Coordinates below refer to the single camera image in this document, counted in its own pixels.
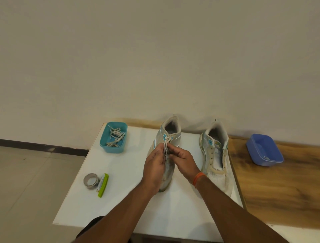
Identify teal plastic container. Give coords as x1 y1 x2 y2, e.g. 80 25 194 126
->
99 121 128 154

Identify worn white sneaker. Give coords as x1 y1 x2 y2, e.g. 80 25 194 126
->
199 120 234 199
147 115 182 193

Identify orange thread wristband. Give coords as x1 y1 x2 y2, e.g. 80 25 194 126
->
192 172 207 189

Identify grey tape roll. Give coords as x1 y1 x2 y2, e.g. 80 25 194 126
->
83 173 101 190

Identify person's left forearm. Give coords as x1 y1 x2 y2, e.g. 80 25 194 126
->
71 183 160 243

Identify blue plastic container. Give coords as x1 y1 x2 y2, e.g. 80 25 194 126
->
246 134 284 167

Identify black trousers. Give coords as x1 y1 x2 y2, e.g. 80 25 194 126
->
75 216 132 243

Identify person's right forearm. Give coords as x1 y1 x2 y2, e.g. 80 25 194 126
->
196 176 289 243

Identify person's right hand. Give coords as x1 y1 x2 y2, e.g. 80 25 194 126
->
166 144 202 185

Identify green utility cutter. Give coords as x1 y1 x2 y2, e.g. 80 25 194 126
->
97 173 109 198

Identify person's left hand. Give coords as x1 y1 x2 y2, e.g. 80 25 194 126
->
142 144 167 194

